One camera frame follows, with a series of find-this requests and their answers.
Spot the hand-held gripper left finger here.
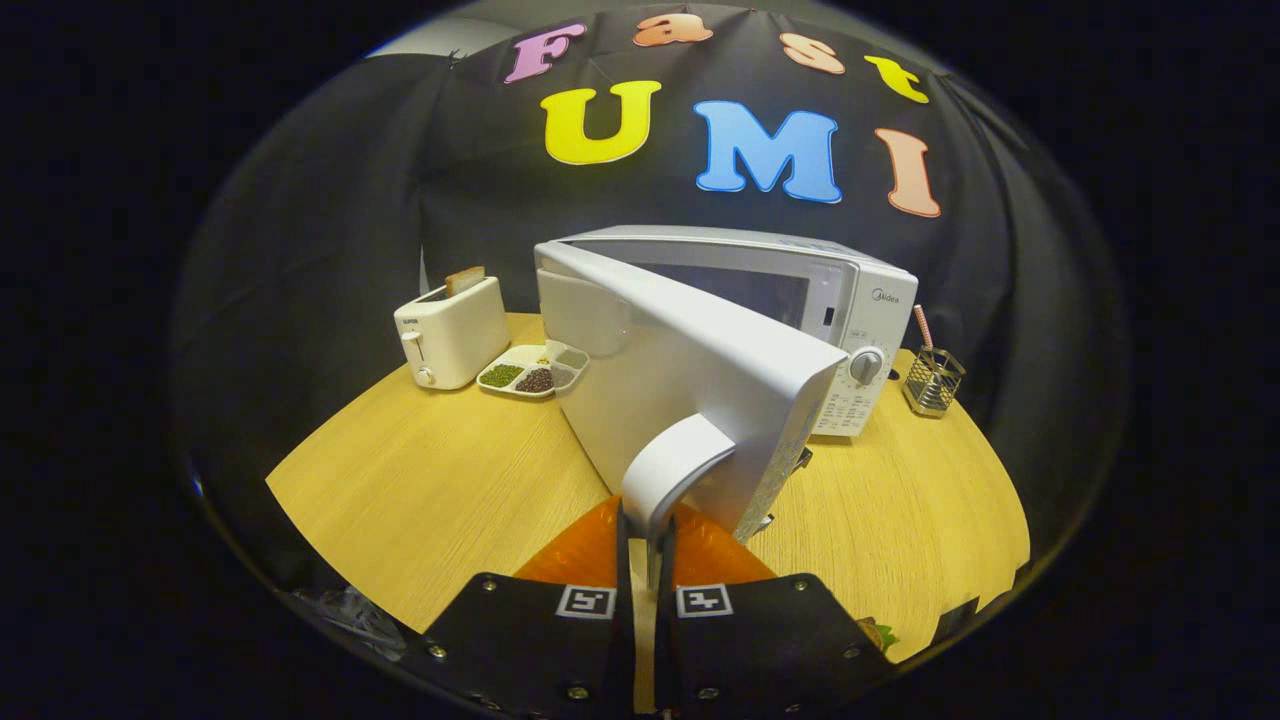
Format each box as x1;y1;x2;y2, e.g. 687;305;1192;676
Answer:
400;495;636;720

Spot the white toaster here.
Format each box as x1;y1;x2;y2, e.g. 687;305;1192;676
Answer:
393;276;512;391

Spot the white microwave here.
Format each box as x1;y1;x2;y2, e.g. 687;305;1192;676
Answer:
533;225;919;591

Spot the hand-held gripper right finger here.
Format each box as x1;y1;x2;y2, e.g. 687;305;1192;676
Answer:
655;500;901;720

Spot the white divided bean tray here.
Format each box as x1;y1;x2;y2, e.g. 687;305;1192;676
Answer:
476;341;591;401

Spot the metal mesh holder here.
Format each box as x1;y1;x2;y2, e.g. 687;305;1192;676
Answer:
901;346;967;418

